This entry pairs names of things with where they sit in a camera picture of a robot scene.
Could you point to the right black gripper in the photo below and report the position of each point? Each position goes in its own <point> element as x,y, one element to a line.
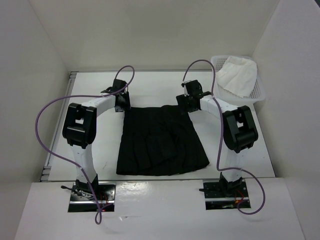
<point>181,99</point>

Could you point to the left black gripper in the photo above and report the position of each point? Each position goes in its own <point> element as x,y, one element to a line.
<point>127,105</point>

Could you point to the black skirt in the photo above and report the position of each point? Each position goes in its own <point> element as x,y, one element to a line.
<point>159,141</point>

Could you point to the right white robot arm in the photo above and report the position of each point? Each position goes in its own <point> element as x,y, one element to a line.
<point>238,125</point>

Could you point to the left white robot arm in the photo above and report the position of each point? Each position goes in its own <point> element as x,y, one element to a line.
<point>80,129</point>

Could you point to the white skirt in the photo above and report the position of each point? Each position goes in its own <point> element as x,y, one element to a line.
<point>238,76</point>

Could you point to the white plastic basket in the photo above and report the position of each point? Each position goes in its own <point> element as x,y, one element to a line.
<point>258,93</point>

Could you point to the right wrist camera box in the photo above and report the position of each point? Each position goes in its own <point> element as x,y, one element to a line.
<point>188,87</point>

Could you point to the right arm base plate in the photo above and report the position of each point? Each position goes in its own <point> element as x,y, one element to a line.
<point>217,199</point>

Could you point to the aluminium table edge rail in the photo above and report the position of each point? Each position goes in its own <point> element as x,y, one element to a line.
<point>47,166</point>

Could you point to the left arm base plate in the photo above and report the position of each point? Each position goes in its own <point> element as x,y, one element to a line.
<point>84,202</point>

